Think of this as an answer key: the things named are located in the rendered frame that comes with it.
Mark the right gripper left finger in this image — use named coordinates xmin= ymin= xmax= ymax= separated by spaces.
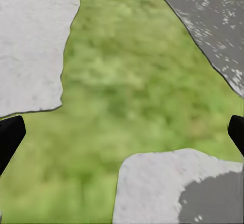
xmin=0 ymin=116 xmax=26 ymax=175

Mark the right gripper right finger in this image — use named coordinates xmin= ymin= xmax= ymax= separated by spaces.
xmin=228 ymin=115 xmax=244 ymax=156

